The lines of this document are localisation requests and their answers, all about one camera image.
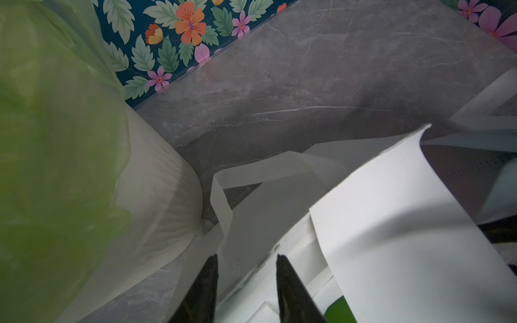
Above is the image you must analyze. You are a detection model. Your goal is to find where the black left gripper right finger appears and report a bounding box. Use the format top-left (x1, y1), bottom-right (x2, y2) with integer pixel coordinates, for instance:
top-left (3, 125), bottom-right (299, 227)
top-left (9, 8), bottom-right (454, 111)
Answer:
top-left (276, 255), bottom-right (326, 323)

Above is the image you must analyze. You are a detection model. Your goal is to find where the white ribbed trash bin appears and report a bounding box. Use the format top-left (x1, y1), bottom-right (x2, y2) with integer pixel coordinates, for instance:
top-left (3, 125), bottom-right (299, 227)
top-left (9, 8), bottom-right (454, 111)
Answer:
top-left (57, 107), bottom-right (203, 322)

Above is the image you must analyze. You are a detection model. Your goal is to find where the green white tote bag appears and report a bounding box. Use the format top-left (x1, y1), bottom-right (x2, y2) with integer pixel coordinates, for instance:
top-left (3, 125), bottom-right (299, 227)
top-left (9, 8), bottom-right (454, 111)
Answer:
top-left (324, 297), bottom-right (357, 323)

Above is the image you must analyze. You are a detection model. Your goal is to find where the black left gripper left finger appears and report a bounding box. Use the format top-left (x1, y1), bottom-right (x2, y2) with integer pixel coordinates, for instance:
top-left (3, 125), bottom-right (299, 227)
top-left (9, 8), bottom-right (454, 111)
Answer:
top-left (167, 254), bottom-right (219, 323)

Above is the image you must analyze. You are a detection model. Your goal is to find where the green plastic bin liner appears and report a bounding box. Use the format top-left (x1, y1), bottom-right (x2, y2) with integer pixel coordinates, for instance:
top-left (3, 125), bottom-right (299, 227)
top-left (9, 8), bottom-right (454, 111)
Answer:
top-left (1, 1), bottom-right (131, 322)

